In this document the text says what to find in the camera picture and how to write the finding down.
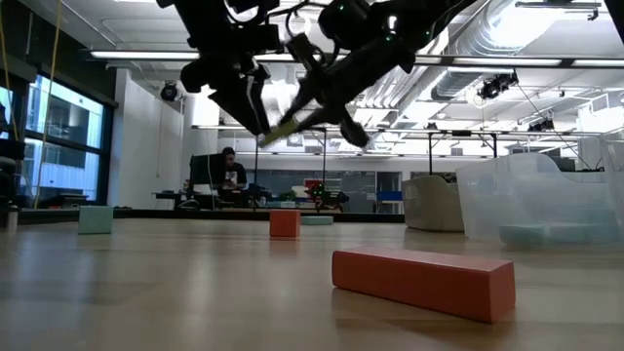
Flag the long linear ceiling light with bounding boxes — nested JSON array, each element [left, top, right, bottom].
[[82, 48, 624, 69]]

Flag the red rectangular wooden block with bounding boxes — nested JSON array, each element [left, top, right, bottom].
[[331, 247, 517, 325]]

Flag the background dark desk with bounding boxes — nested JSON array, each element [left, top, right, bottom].
[[153, 190, 218, 211]]

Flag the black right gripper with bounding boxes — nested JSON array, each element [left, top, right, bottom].
[[280, 0, 415, 148]]

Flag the large glass window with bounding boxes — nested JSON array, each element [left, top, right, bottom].
[[0, 72, 116, 209]]

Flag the black computer monitor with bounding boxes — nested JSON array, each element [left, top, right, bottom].
[[188, 153, 226, 185]]

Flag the black metal station frame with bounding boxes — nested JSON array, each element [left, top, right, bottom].
[[252, 125, 329, 212], [426, 129, 499, 176]]

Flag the small cyan wooden cube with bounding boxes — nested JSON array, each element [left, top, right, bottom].
[[78, 205, 115, 236]]

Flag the background black robot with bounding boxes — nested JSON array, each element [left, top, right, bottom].
[[243, 182, 274, 209], [304, 179, 350, 212]]

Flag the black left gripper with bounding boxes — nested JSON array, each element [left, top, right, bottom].
[[180, 48, 272, 137]]

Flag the person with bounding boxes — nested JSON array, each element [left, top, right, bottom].
[[216, 146, 249, 191]]

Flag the green rectangular wooden block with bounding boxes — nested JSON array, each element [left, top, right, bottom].
[[256, 118, 300, 149]]

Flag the small red wooden cube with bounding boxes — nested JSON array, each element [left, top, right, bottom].
[[269, 209, 302, 240]]

